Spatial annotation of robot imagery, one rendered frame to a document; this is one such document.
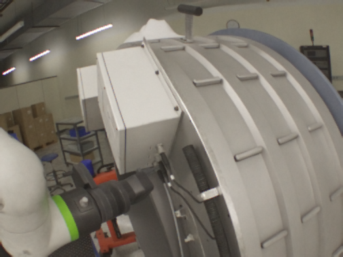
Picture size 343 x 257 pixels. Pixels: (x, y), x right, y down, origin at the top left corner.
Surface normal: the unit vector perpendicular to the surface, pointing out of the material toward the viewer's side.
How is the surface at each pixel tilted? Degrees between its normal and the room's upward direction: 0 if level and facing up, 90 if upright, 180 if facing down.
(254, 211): 61
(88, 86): 55
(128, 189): 48
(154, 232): 42
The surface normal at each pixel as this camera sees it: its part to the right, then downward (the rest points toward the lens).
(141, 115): 0.16, -0.59
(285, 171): 0.26, -0.35
